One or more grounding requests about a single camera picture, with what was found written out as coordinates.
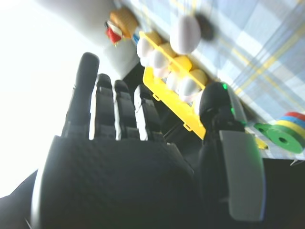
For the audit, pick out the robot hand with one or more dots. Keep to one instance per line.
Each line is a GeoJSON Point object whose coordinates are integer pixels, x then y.
{"type": "Point", "coordinates": [107, 179]}

